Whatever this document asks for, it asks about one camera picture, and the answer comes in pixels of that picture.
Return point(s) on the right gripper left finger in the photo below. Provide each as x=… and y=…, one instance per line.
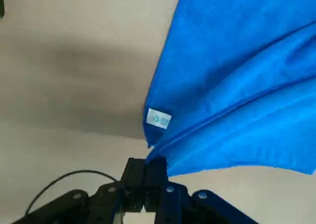
x=106, y=201

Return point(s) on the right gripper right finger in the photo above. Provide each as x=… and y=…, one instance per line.
x=172, y=204

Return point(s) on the blue towel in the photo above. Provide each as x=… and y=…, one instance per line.
x=234, y=85

